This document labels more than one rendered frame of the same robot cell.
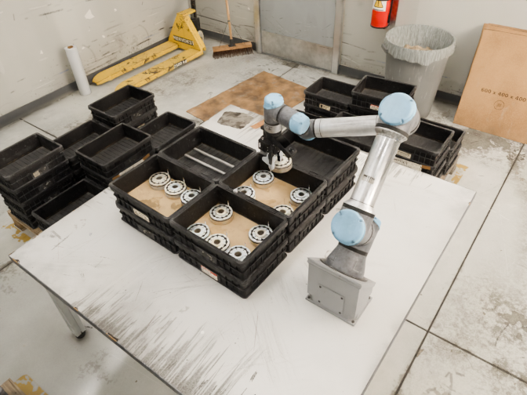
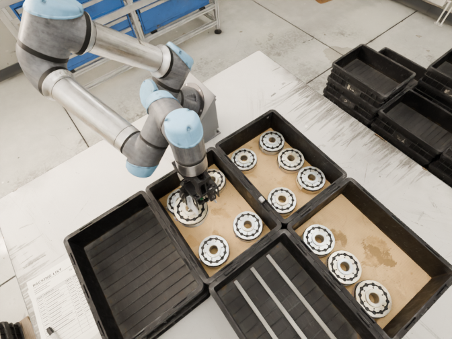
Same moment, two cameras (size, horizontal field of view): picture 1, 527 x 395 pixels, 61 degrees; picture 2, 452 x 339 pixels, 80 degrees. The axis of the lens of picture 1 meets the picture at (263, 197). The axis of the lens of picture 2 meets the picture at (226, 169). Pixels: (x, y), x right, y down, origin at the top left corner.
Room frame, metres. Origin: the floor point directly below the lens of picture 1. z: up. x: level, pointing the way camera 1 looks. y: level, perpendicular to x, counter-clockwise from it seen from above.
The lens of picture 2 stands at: (1.84, 0.14, 1.77)
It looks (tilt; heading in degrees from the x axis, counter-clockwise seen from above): 60 degrees down; 200
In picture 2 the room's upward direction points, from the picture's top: 7 degrees counter-clockwise
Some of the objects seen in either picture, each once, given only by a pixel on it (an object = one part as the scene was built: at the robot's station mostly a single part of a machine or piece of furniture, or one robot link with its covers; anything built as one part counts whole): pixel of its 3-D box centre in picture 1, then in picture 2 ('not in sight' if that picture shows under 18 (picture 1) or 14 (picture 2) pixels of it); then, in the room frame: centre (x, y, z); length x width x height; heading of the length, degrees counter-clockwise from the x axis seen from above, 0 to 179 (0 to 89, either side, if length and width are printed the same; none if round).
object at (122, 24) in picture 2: not in sight; (83, 25); (0.18, -1.47, 0.60); 0.72 x 0.03 x 0.56; 142
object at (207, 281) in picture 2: (272, 183); (210, 207); (1.53, -0.04, 0.92); 0.40 x 0.30 x 0.02; 50
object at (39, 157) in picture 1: (35, 180); not in sight; (2.34, 1.51, 0.37); 0.40 x 0.30 x 0.45; 142
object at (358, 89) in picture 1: (379, 115); not in sight; (2.92, -0.92, 0.37); 0.42 x 0.34 x 0.46; 52
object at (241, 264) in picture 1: (228, 222); (277, 161); (1.30, 0.15, 0.92); 0.40 x 0.30 x 0.02; 50
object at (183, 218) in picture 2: (280, 161); (190, 208); (1.58, -0.08, 1.01); 0.10 x 0.10 x 0.01
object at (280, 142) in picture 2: (238, 255); (272, 140); (1.17, 0.11, 0.86); 0.10 x 0.10 x 0.01
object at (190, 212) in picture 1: (229, 230); (276, 167); (1.30, 0.15, 0.87); 0.40 x 0.30 x 0.11; 50
